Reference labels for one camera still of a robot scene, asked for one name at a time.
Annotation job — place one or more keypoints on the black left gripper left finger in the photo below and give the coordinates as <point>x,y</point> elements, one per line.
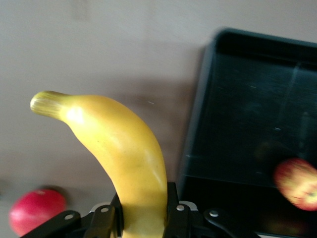
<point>109,220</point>

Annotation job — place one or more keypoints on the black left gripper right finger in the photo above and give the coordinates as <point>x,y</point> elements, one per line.
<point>175,220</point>

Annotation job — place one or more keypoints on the yellow banana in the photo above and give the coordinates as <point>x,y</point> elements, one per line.
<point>119,148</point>

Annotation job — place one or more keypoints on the red yellow apple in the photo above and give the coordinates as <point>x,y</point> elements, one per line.
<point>297,186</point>

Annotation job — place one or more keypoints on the black plastic box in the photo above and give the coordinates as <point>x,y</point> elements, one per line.
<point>247,111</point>

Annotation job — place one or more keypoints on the red pomegranate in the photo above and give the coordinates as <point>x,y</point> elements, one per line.
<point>34,210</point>

